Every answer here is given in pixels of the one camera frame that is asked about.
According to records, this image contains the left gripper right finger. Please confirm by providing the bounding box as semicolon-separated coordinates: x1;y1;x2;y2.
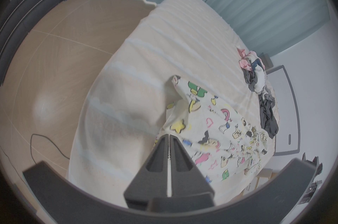
169;134;215;205

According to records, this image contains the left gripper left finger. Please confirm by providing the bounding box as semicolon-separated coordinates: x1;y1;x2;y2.
124;134;170;209

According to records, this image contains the white printed pyjama top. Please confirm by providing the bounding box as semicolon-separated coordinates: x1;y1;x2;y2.
156;75;275;192

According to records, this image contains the pile of clothes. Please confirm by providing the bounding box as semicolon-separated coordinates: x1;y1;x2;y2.
236;47;267;94

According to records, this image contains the bed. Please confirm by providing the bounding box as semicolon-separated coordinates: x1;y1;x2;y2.
68;0;301;209

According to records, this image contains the wooden white bedside table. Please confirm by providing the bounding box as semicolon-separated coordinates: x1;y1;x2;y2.
248;169;273;189

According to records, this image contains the black garment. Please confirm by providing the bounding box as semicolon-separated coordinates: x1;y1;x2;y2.
258;91;280;139

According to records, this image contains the grey bedside table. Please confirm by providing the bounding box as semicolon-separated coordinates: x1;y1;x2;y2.
260;52;273;71

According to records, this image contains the black sofa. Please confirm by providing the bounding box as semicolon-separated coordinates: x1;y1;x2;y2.
0;0;64;86

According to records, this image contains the black cable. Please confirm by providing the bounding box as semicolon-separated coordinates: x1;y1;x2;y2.
30;134;70;163

